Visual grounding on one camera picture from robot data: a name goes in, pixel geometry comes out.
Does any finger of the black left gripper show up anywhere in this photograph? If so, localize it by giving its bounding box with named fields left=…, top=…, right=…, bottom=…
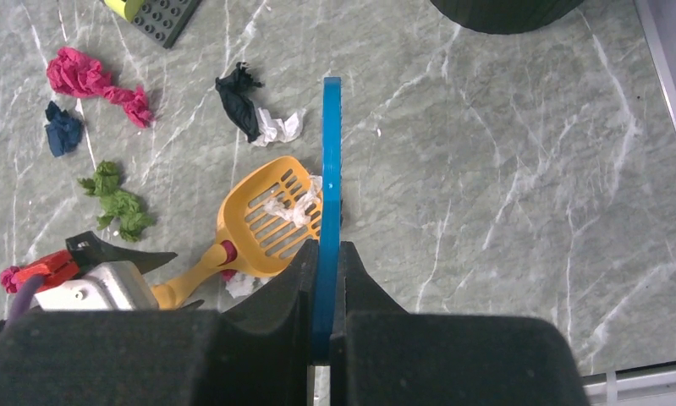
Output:
left=65, top=231, right=178, bottom=276

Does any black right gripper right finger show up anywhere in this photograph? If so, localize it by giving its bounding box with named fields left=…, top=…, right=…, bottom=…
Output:
left=330, top=242, right=588, bottom=405

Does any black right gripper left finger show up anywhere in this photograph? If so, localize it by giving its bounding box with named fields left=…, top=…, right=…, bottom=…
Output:
left=0, top=240, right=318, bottom=405

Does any blue hand brush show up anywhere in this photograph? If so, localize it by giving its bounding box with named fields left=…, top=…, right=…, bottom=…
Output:
left=311, top=77, right=342, bottom=365

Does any yellow slotted plastic scoop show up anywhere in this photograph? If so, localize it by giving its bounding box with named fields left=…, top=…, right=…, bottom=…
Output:
left=151, top=156, right=322, bottom=310

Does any green crumpled paper scrap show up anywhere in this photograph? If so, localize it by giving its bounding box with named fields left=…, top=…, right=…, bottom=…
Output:
left=77, top=161, right=156, bottom=243

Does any magenta scrap under scoop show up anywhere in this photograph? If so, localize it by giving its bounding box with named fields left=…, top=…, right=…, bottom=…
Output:
left=220, top=240, right=238, bottom=283

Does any dark blue paper scrap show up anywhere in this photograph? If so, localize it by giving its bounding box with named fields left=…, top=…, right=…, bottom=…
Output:
left=45, top=101, right=83, bottom=157

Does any white paper scrap in scoop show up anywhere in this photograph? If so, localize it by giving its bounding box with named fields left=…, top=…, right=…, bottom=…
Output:
left=262, top=175, right=323, bottom=228

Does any pink crumpled paper scrap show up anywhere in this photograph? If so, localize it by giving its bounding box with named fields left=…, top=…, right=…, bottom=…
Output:
left=46, top=47, right=154, bottom=129

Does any white paper scrap beside black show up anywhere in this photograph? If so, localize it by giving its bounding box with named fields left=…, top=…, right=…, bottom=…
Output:
left=250, top=107, right=306, bottom=147

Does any black crumpled paper scrap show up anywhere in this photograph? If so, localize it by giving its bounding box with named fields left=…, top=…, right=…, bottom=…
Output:
left=215, top=62, right=264, bottom=143

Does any yellow block tower on plate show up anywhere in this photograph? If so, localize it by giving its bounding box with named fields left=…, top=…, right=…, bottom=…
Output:
left=101, top=0, right=202, bottom=49

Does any black ribbed waste bin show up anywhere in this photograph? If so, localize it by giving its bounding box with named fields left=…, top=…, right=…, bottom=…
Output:
left=430, top=0, right=584, bottom=35

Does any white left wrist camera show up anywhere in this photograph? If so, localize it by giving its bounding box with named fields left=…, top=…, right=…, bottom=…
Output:
left=35, top=261, right=159, bottom=311

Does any white scrap under scoop handle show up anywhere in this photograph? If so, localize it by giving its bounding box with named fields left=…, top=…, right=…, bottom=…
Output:
left=225, top=273, right=272, bottom=299

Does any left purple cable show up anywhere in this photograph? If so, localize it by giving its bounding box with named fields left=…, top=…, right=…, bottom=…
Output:
left=5, top=274, right=47, bottom=326

